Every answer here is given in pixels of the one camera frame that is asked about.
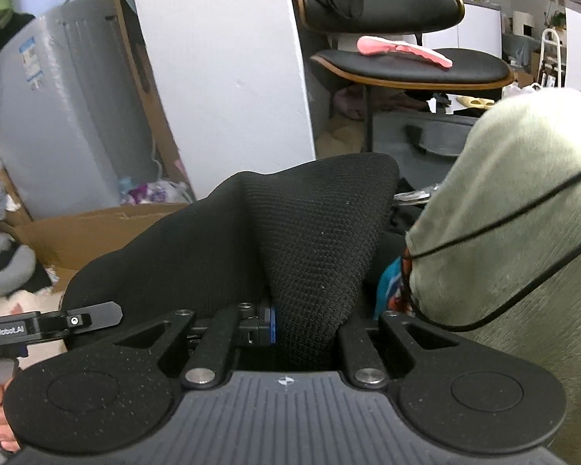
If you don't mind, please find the black cable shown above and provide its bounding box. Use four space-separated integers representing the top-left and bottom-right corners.
407 162 581 260
411 237 581 332

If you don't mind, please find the white cabinet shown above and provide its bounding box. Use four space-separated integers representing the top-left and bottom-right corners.
416 0 504 66

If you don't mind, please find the purple packet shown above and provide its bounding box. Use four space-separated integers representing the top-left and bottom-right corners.
119 179 194 207

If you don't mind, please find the black knit garment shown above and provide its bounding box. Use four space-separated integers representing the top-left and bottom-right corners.
63 152 400 374

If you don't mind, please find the white plastic bag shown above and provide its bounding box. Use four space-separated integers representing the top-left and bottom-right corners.
506 82 543 102

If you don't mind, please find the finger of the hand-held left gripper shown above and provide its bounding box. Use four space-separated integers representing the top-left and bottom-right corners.
41 301 123 339

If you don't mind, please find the brown cardboard sheet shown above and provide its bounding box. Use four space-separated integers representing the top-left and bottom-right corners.
0 169 194 296

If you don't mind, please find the teal printed cloth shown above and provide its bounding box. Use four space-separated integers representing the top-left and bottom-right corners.
375 247 417 318

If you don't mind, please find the pink slipper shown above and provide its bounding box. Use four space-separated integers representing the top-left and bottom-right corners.
357 35 453 69

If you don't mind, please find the black wooden-frame chair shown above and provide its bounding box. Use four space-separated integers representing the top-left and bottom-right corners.
290 0 514 153

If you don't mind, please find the person's pale green clothing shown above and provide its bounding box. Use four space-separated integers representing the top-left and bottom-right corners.
404 88 581 465

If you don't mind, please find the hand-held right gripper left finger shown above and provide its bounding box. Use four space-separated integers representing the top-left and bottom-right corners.
109 303 278 391

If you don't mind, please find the white box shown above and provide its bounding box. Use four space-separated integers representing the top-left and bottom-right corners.
513 10 536 37

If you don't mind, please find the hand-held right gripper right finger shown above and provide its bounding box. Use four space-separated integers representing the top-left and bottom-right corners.
336 311 470 391

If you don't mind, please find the grey neck pillow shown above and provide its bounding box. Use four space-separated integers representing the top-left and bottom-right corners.
0 232 37 296

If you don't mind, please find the white wire rack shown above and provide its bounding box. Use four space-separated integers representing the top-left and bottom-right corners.
537 28 568 89

